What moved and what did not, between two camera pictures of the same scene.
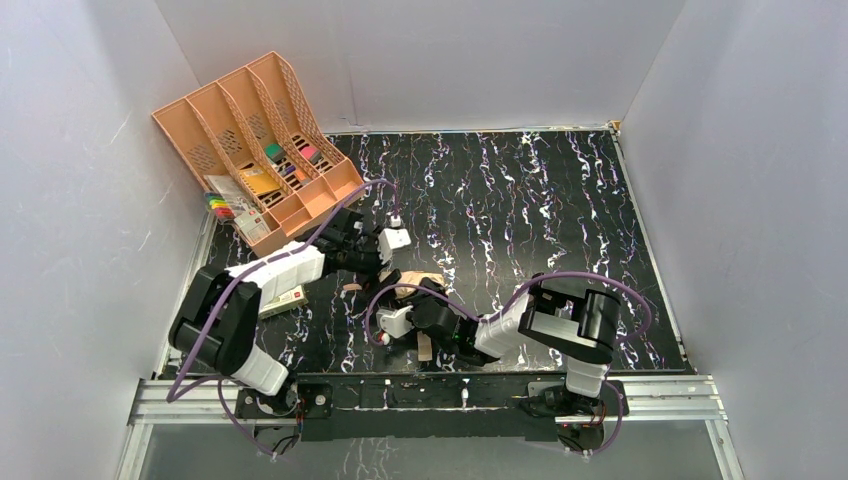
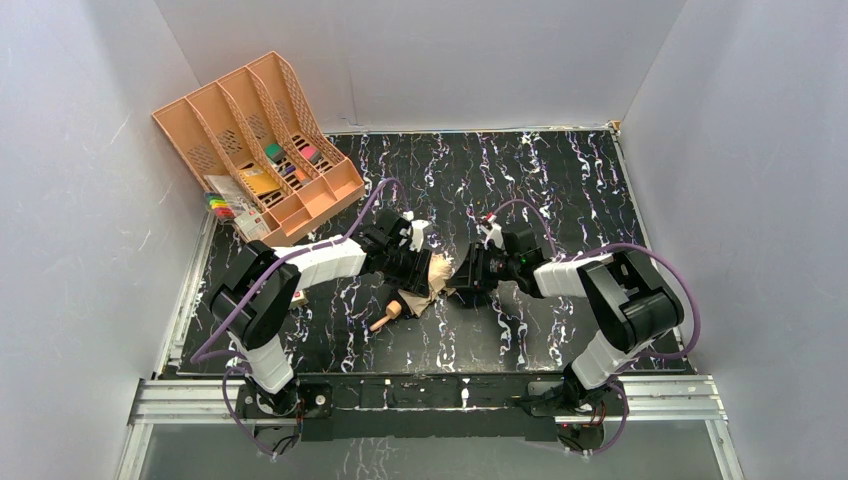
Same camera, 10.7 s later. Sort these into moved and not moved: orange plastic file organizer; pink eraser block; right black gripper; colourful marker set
Moved: right black gripper
Not moved: orange plastic file organizer; colourful marker set; pink eraser block
